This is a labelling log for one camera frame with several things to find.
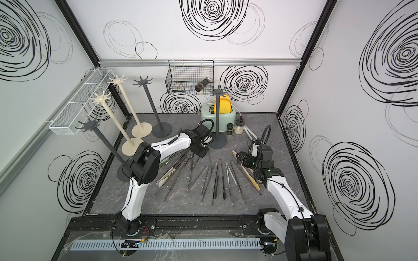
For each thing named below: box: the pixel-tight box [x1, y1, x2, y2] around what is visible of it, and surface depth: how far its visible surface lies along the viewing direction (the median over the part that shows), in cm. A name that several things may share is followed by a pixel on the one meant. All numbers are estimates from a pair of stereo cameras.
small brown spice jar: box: [226, 122, 235, 138], surface depth 104 cm
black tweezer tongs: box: [214, 158, 227, 201], surface depth 86 cm
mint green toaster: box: [200, 102, 237, 133], surface depth 103 cm
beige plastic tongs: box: [231, 149, 261, 192], surface depth 88 cm
